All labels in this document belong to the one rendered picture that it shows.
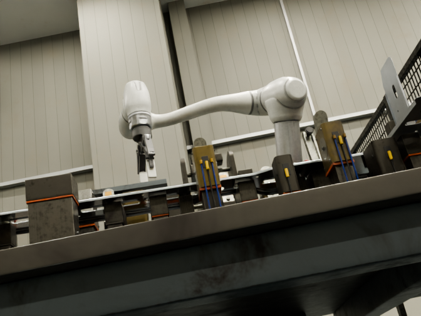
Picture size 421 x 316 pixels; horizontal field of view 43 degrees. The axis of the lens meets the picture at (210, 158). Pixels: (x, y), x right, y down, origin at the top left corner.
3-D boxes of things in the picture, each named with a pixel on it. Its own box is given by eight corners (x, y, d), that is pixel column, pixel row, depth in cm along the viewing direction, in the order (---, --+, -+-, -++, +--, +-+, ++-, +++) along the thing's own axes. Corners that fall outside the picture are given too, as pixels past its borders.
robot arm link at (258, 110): (242, 90, 229) (255, 83, 216) (279, 90, 235) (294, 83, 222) (244, 120, 228) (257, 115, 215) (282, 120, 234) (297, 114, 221)
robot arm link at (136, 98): (155, 110, 203) (149, 126, 214) (150, 75, 209) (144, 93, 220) (127, 110, 199) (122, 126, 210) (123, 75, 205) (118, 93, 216)
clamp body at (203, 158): (213, 275, 124) (190, 143, 138) (212, 284, 135) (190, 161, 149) (241, 270, 125) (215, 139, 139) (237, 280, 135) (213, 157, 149)
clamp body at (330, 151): (360, 247, 125) (322, 118, 138) (347, 259, 135) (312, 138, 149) (387, 242, 125) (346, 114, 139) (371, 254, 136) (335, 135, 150)
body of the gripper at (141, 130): (129, 135, 205) (131, 156, 201) (134, 124, 198) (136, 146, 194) (148, 135, 208) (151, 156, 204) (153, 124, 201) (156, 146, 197)
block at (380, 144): (409, 239, 127) (373, 135, 138) (392, 252, 138) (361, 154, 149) (437, 234, 128) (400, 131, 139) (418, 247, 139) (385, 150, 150)
